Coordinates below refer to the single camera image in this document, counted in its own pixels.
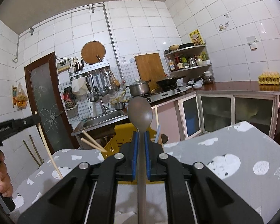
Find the grey metal spoon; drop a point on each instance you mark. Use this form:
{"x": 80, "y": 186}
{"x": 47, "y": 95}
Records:
{"x": 140, "y": 115}

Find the grey patterned tablecloth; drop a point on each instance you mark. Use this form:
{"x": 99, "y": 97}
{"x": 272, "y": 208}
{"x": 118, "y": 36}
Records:
{"x": 193, "y": 193}

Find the yellow wall poster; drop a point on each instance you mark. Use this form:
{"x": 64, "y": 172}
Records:
{"x": 196, "y": 38}

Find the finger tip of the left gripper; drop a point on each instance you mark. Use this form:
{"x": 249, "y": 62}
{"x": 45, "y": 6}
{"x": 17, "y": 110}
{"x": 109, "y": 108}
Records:
{"x": 18, "y": 125}

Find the upright chopstick in holder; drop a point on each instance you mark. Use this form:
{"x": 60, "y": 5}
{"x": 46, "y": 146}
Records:
{"x": 156, "y": 116}

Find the steel sink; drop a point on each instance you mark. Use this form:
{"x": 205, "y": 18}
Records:
{"x": 99, "y": 121}

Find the yellow egg carton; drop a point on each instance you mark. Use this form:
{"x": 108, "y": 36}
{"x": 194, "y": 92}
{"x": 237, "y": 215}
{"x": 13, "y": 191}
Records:
{"x": 269, "y": 78}

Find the black wok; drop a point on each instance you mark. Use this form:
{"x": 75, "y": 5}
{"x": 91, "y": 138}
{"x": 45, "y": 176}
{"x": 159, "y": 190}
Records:
{"x": 169, "y": 82}

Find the round wooden lid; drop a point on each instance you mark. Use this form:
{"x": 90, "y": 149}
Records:
{"x": 93, "y": 52}

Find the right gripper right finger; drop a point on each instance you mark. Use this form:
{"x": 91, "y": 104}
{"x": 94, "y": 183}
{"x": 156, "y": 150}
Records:
{"x": 194, "y": 194}

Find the white wall socket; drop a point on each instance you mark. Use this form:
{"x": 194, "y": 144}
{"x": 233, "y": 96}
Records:
{"x": 252, "y": 42}

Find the dark wooden glass door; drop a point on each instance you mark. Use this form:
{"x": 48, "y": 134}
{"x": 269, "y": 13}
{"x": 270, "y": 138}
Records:
{"x": 44, "y": 98}

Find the left human hand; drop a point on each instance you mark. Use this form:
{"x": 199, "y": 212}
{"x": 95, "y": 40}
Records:
{"x": 6, "y": 188}

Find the rectangular wooden cutting board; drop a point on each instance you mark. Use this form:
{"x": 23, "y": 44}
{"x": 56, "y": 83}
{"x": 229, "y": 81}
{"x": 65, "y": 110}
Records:
{"x": 150, "y": 68}

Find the wall utensil rack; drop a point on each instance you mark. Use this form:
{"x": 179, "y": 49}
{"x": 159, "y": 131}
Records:
{"x": 96, "y": 80}

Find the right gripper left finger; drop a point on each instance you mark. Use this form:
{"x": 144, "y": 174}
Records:
{"x": 87, "y": 194}

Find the chopstick leaning left in holder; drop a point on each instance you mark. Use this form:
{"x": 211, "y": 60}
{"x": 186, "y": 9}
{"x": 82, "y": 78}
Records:
{"x": 89, "y": 138}

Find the blue handled metal utensil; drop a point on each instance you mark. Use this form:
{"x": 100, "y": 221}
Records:
{"x": 157, "y": 134}

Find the white base cabinets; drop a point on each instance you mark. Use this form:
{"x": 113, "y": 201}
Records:
{"x": 200, "y": 112}

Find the gas stove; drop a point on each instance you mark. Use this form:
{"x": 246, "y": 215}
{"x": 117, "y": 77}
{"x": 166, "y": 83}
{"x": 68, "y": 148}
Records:
{"x": 152, "y": 98}

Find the steel corner shelf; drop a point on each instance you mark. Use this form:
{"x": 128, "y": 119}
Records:
{"x": 188, "y": 60}

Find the yellow perforated utensil holder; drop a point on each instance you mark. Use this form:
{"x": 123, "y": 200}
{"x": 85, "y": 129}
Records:
{"x": 125, "y": 141}

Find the steel cooking pot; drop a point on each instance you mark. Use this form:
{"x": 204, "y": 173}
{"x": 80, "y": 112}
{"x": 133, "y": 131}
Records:
{"x": 139, "y": 88}

